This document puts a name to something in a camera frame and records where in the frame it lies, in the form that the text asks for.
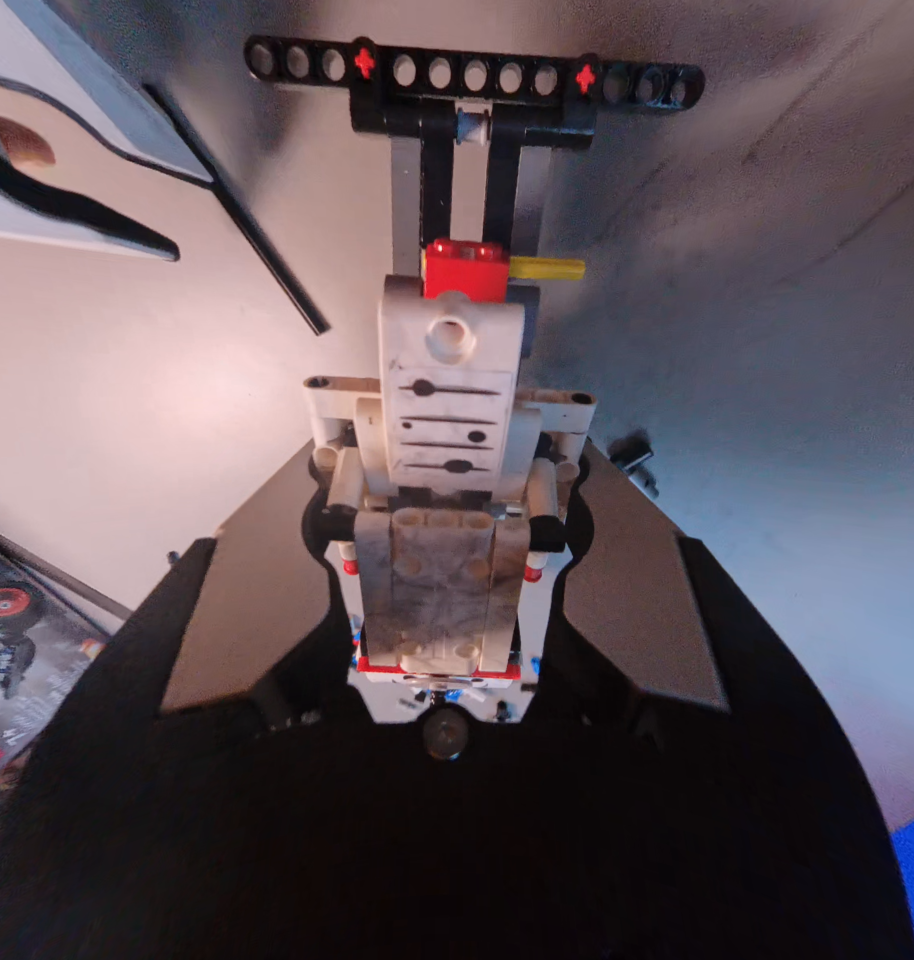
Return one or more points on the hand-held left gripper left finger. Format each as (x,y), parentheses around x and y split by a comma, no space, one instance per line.
(240,615)

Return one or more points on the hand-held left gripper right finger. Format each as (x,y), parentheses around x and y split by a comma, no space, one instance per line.
(637,615)

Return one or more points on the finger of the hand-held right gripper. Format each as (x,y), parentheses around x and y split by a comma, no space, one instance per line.
(67,68)
(22,218)

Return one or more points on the long black brick axle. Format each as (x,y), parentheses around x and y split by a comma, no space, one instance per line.
(240,210)

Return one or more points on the toy brick vehicle model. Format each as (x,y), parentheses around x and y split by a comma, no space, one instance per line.
(442,450)

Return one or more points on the small yellow brick axle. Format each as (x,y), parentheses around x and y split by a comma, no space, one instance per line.
(547,270)

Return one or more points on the grey desk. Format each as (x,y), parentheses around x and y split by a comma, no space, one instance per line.
(727,225)

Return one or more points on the black connector with grey pin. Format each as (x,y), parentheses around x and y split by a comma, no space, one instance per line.
(634,462)

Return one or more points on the toy set cardboard box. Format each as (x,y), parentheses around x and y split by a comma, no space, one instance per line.
(15,645)

